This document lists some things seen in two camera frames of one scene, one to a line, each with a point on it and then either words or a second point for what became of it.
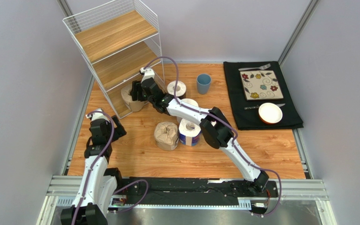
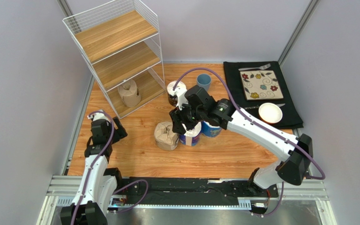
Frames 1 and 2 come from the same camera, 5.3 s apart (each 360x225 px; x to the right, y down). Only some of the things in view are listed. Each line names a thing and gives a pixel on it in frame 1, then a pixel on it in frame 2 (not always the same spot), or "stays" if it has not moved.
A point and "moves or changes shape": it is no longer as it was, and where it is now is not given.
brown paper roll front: x=166 y=135 stays
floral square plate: x=261 y=85 stays
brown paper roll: x=133 y=105 moves or changes shape
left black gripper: x=119 y=131 stays
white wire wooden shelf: x=121 y=41 stays
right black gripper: x=138 y=91 → x=180 y=118
